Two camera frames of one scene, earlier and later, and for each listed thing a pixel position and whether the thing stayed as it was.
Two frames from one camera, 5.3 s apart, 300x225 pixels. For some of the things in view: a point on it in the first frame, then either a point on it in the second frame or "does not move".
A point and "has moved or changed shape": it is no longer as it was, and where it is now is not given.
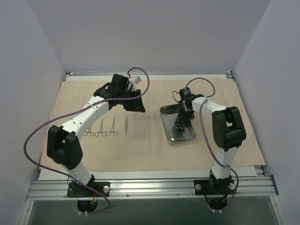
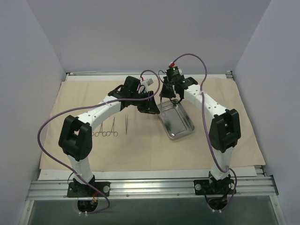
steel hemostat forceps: [115, 133] does not move
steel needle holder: [178, 125] → [161, 112]
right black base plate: [214, 187] does not move
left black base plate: [74, 190] does not move
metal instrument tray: [169, 113] has moved or changed shape
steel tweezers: [126, 117] does not move
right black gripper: [183, 115] → [169, 88]
